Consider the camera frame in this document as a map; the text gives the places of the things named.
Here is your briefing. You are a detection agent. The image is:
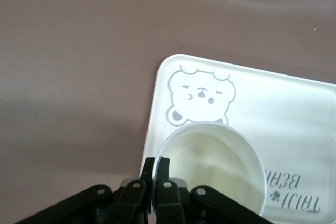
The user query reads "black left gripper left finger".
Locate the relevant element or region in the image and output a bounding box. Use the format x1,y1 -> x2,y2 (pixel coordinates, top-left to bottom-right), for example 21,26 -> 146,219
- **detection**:
14,157 -> 156,224

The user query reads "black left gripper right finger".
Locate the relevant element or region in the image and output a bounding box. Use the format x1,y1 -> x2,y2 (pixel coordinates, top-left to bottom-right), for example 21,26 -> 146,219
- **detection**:
154,157 -> 272,224

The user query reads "white IKEA cup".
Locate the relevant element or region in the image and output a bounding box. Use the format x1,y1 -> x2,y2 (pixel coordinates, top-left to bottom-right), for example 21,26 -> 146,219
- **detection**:
151,121 -> 268,216

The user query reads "white bear print tray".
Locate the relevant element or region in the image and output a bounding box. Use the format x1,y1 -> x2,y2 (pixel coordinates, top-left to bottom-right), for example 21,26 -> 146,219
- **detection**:
138,52 -> 336,224

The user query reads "brown table mat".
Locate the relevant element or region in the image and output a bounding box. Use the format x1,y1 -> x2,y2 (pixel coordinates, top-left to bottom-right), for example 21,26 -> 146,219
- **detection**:
0,0 -> 336,224

